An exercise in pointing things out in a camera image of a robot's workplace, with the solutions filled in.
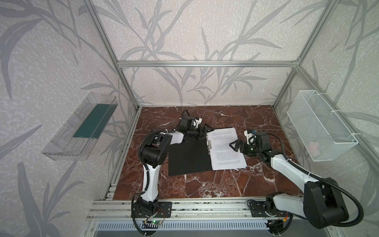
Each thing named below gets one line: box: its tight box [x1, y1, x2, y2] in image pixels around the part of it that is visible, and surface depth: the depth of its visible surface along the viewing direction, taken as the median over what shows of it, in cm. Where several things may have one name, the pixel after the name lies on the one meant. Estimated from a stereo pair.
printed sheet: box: [206, 127, 248, 171], surface depth 95 cm
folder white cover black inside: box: [168, 134, 213, 177], surface depth 92 cm
